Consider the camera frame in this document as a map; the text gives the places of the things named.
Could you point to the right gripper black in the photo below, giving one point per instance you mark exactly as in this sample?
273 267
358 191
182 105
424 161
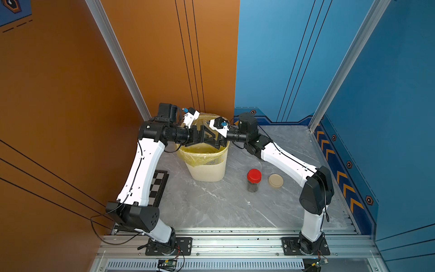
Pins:
222 139

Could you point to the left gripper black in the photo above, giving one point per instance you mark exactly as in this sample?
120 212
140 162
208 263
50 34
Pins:
193 140

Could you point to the beige jar lid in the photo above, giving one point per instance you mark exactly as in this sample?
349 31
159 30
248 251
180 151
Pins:
275 181

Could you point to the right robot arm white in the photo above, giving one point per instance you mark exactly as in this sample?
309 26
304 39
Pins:
316 182

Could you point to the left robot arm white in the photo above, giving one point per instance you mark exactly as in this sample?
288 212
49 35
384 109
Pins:
131 209

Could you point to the cream waste basket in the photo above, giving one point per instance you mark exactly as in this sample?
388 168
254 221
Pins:
208 173

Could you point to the glass jar red lid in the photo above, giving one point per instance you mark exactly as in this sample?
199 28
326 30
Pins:
254 177

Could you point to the black white checkerboard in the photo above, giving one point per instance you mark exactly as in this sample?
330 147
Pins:
157 188

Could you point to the green circuit board left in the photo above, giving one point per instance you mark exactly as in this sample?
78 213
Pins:
168 265

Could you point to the green circuit board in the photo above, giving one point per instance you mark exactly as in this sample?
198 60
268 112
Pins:
168 265
320 263

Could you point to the green circuit board right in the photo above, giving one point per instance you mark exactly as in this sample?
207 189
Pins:
320 263

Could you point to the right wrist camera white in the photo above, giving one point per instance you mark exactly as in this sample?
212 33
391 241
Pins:
221 125

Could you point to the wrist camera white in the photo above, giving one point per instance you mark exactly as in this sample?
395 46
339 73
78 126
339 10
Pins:
221 125
190 115

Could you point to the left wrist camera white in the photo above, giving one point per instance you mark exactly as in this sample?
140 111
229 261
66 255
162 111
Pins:
190 115

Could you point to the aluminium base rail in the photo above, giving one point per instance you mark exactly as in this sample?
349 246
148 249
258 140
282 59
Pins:
241 249

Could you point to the aluminium corner post left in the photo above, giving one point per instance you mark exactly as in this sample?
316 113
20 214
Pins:
103 23

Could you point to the aluminium corner post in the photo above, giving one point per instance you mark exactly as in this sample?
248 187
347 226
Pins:
365 31
103 23

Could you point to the aluminium corner post right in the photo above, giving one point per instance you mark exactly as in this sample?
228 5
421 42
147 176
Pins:
365 31

